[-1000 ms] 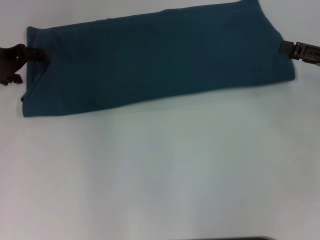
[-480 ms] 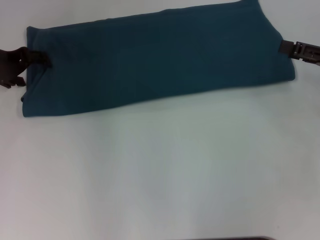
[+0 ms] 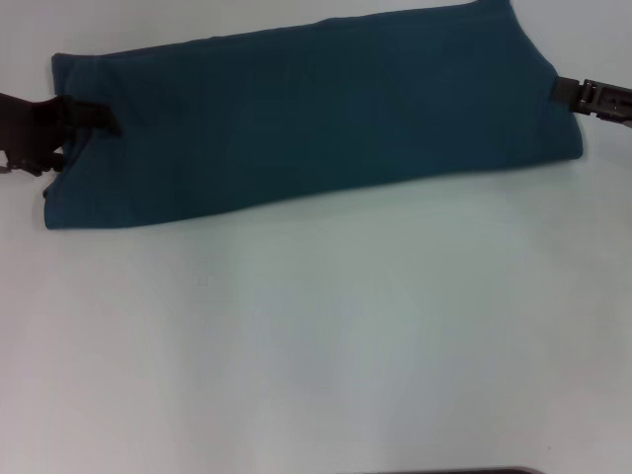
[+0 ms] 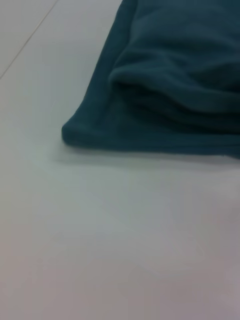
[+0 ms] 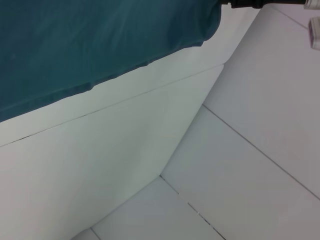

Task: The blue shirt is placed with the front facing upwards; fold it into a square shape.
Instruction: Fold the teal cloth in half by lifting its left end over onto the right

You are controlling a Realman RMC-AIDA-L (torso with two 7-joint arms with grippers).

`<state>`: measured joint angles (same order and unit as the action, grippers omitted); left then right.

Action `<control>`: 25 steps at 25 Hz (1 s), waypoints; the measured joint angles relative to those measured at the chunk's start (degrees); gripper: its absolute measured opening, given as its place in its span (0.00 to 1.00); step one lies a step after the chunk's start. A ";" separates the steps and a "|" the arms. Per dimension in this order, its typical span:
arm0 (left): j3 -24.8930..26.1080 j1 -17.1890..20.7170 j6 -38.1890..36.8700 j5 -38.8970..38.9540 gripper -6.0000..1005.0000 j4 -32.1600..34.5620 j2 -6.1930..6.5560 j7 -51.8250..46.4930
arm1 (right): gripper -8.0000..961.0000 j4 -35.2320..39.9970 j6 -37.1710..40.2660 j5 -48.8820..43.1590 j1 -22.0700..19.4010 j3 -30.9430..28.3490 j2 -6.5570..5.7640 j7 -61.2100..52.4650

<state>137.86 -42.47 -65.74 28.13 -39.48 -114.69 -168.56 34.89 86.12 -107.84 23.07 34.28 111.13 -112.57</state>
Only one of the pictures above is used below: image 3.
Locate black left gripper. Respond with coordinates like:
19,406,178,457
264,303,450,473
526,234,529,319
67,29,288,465
0,91,124,178

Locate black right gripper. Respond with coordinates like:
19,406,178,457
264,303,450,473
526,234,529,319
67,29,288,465
551,75,632,127

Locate teal blue printed t-shirt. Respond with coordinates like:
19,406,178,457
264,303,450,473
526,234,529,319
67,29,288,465
39,0,587,233

